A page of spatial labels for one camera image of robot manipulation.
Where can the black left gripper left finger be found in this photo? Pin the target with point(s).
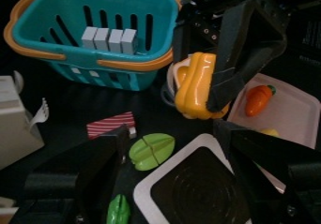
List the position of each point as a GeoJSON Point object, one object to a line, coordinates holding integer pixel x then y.
{"type": "Point", "coordinates": [80, 177]}

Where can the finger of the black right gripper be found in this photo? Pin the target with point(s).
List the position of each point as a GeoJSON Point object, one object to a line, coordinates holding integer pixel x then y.
{"type": "Point", "coordinates": [184, 37]}
{"type": "Point", "coordinates": [247, 37]}

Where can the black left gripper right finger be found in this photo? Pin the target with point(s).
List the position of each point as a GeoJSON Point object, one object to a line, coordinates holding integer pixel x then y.
{"type": "Point", "coordinates": [276, 171]}

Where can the white square plate black centre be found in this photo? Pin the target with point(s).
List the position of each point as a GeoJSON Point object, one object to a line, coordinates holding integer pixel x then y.
{"type": "Point", "coordinates": [192, 187]}

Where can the small yellow toy food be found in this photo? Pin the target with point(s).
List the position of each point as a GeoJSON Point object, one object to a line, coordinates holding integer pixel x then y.
{"type": "Point", "coordinates": [271, 132]}

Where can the small grey-white block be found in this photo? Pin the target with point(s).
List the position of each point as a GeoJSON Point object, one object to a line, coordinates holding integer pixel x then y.
{"type": "Point", "coordinates": [89, 37]}
{"type": "Point", "coordinates": [116, 41]}
{"type": "Point", "coordinates": [129, 41]}
{"type": "Point", "coordinates": [102, 39]}

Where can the green toy vegetable piece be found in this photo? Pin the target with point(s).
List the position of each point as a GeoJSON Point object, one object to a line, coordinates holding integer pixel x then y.
{"type": "Point", "coordinates": [118, 210]}

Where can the red white striped box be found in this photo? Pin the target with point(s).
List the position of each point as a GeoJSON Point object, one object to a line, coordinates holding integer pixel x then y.
{"type": "Point", "coordinates": [109, 124]}

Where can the pale pink square tray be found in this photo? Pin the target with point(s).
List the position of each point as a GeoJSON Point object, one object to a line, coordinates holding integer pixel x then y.
{"type": "Point", "coordinates": [292, 115]}

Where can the light green toy leaf vegetable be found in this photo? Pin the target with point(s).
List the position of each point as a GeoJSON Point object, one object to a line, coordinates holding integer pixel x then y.
{"type": "Point", "coordinates": [151, 152]}

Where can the orange toy carrot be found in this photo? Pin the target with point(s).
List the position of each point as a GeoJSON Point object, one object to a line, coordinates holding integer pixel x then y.
{"type": "Point", "coordinates": [258, 101]}

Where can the white toy appliance box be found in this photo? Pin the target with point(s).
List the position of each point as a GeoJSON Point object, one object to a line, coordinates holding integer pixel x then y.
{"type": "Point", "coordinates": [17, 127]}

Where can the white plastic fork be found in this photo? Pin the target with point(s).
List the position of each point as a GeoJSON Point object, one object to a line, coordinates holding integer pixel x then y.
{"type": "Point", "coordinates": [40, 113]}

